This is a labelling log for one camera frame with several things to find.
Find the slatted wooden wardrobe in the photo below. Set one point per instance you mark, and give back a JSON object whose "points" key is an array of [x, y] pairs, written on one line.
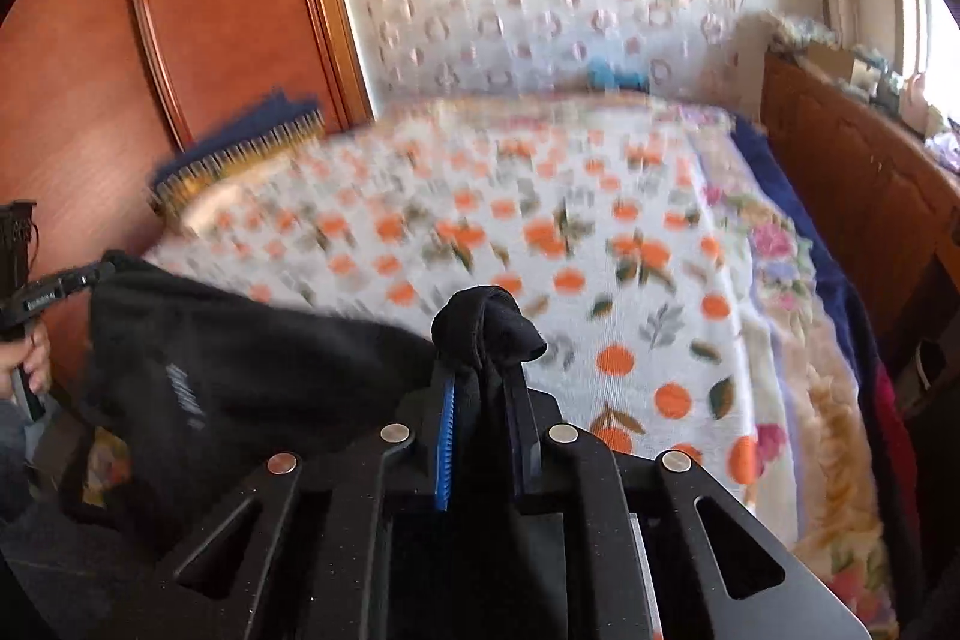
{"points": [[195, 10]]}

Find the blue tissue box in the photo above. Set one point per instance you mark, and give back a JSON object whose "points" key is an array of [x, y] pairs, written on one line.
{"points": [[616, 74]]}

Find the black printed t-shirt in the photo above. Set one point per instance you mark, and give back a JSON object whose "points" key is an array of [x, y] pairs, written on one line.
{"points": [[225, 370]]}

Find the person's left hand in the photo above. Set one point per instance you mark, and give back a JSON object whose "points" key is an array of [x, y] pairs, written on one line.
{"points": [[36, 359]]}

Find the cardboard box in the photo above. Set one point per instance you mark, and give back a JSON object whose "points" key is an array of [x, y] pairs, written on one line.
{"points": [[831, 61]]}

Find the floral blanket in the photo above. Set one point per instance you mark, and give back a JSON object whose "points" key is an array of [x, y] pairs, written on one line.
{"points": [[810, 385]]}

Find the floral orange bed sheet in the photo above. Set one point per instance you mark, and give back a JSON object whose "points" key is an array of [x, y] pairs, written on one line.
{"points": [[795, 190]]}

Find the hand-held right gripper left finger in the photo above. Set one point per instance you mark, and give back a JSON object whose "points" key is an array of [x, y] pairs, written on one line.
{"points": [[445, 445]]}

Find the wooden sideboard cabinet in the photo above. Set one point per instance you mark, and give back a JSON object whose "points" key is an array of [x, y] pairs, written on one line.
{"points": [[847, 160]]}

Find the dark chair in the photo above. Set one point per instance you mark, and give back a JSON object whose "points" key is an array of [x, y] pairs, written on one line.
{"points": [[934, 430]]}

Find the stack of folded cloths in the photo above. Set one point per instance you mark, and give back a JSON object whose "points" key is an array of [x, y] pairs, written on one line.
{"points": [[799, 29]]}

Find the crumpled plastic bag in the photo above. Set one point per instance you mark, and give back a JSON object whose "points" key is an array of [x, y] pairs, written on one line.
{"points": [[945, 145]]}

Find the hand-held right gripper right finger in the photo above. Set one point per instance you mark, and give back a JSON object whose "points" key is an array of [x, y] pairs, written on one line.
{"points": [[526, 460]]}

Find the pink bottle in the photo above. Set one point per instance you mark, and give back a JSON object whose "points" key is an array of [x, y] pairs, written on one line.
{"points": [[915, 96]]}

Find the wooden framed window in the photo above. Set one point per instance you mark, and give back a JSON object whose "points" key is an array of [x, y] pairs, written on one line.
{"points": [[926, 10]]}

